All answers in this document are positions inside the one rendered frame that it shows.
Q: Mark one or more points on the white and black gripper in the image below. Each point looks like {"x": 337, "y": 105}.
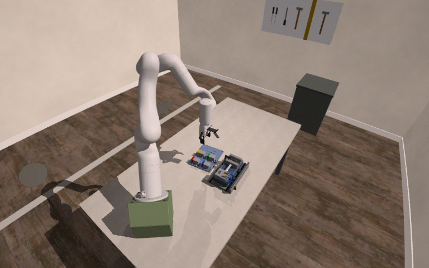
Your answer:
{"x": 203, "y": 132}

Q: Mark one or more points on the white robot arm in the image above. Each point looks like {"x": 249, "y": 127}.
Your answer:
{"x": 149, "y": 67}

